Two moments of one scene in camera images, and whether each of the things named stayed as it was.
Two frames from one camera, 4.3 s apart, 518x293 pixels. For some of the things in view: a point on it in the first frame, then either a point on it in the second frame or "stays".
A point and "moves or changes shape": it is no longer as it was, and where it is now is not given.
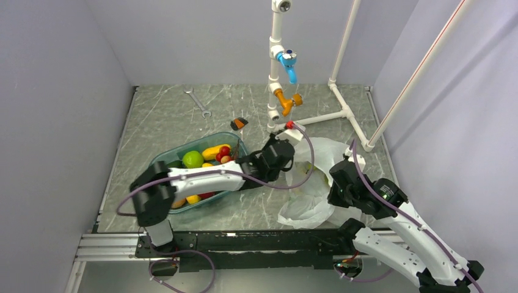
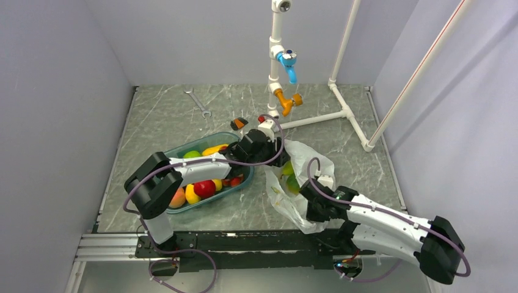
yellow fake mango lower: [193, 199] stays
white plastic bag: [306, 205] moves or changes shape
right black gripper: [333, 198] to [313, 215]
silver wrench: [204, 112] stays
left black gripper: [272, 141] to [272, 145]
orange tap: [287, 104] stays
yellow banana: [209, 154] stays
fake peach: [178, 204] stays
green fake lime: [192, 159] stays
